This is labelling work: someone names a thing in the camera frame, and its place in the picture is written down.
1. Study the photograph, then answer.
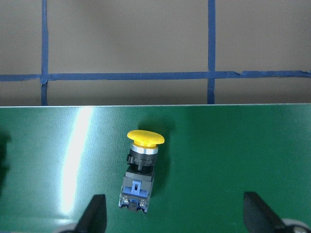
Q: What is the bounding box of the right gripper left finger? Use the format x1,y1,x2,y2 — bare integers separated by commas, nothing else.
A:
53,194,107,233

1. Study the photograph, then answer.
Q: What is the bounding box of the yellow mushroom push button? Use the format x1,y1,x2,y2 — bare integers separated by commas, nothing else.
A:
119,130,165,213

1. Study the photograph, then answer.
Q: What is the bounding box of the green conveyor belt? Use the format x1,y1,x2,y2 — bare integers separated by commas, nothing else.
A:
0,104,311,233

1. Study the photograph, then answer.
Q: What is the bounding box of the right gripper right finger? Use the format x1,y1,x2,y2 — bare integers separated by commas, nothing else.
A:
243,191,311,233

